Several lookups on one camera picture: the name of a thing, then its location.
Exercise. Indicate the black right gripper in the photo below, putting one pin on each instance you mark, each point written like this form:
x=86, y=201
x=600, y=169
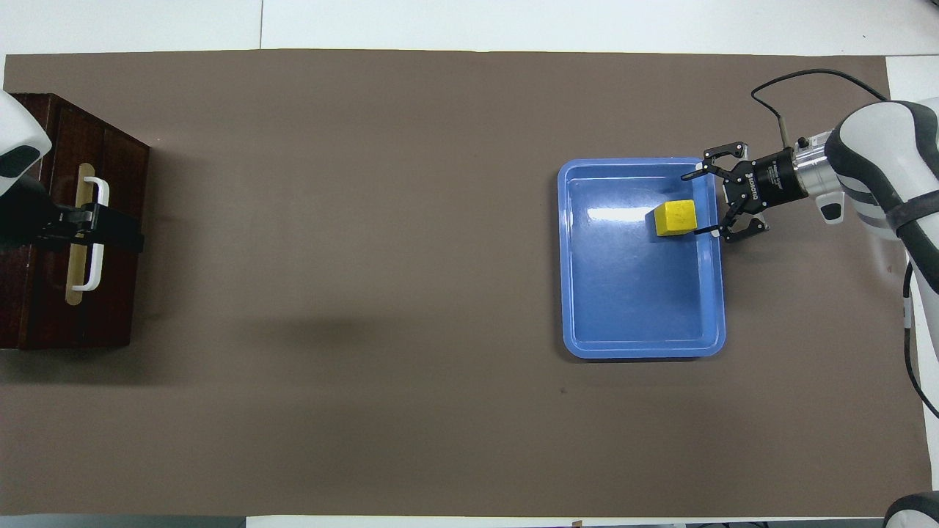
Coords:
x=766, y=183

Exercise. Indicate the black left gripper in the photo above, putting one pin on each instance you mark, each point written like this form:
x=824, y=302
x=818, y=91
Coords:
x=26, y=216

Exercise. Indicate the yellow cube block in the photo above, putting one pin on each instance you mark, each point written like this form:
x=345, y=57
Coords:
x=675, y=216

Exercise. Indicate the dark wooden drawer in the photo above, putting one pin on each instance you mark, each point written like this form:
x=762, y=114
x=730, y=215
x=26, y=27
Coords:
x=121, y=308

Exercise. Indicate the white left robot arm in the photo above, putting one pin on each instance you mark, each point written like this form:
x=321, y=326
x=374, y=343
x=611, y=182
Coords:
x=18, y=132

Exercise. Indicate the dark wooden drawer cabinet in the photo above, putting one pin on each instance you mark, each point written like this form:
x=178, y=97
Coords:
x=22, y=308

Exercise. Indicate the blue plastic tray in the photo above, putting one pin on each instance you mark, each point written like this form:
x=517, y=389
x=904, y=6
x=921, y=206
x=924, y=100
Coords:
x=631, y=293

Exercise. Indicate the brown paper table mat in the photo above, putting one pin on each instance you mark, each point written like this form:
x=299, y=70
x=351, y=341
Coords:
x=367, y=293

